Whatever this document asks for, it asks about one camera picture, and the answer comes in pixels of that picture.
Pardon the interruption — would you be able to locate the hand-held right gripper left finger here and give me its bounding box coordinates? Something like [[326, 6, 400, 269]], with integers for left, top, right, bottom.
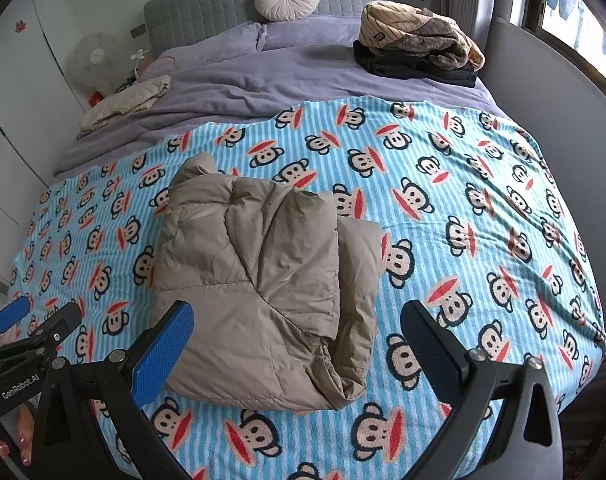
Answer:
[[33, 300, 196, 480]]

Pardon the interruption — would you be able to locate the grey quilted headboard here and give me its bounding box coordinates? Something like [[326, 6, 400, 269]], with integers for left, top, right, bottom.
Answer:
[[144, 0, 397, 59]]

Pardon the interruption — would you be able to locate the window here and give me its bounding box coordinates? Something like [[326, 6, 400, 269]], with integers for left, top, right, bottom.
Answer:
[[525, 0, 606, 97]]

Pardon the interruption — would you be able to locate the person's left hand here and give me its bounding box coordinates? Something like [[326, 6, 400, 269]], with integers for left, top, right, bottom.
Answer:
[[0, 406, 34, 466]]

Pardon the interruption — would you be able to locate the purple duvet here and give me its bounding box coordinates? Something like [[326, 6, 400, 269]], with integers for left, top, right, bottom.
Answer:
[[52, 15, 500, 177]]

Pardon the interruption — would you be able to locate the black folded garment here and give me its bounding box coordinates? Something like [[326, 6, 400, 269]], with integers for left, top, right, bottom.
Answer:
[[353, 42, 480, 89]]

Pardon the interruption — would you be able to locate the white wardrobe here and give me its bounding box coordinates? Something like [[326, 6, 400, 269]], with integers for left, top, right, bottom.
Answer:
[[0, 0, 94, 286]]

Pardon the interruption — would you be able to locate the beige puffer jacket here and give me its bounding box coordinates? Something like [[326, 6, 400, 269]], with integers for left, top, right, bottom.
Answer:
[[150, 154, 384, 412]]

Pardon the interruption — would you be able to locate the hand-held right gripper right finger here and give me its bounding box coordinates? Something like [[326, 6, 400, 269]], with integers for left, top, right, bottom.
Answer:
[[400, 300, 564, 480]]

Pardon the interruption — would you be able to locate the blue monkey print blanket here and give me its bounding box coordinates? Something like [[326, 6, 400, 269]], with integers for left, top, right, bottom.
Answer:
[[8, 96, 606, 480]]

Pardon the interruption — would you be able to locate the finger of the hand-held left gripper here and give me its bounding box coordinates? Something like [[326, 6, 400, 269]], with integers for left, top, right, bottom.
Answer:
[[0, 296, 32, 347], [27, 302, 84, 357]]

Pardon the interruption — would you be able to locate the purple pillow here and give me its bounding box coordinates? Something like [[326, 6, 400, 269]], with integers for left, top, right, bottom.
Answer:
[[257, 17, 364, 52]]

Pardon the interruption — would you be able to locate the cream folded cloth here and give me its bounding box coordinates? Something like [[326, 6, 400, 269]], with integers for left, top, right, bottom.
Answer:
[[78, 75, 173, 134]]

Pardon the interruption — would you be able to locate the white electric fan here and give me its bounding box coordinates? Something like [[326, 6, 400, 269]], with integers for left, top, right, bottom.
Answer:
[[65, 32, 130, 97]]

